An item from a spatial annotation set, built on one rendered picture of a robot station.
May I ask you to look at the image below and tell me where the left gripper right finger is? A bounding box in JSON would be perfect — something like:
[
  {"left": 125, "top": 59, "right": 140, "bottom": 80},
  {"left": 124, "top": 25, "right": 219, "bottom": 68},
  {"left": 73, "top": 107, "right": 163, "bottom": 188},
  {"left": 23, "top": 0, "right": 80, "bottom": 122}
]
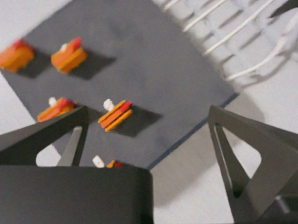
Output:
[{"left": 207, "top": 105, "right": 298, "bottom": 223}]

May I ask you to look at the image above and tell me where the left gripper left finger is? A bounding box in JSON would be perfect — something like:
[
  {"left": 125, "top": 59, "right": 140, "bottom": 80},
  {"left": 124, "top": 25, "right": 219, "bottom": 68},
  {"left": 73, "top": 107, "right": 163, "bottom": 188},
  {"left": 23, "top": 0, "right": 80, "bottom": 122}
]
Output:
[{"left": 0, "top": 106, "right": 90, "bottom": 166}]

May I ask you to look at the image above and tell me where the dark grey rectangular box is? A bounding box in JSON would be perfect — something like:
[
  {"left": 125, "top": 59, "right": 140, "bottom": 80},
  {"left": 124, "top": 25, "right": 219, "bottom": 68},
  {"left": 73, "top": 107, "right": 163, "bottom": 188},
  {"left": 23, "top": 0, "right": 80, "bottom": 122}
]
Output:
[{"left": 0, "top": 0, "right": 242, "bottom": 171}]

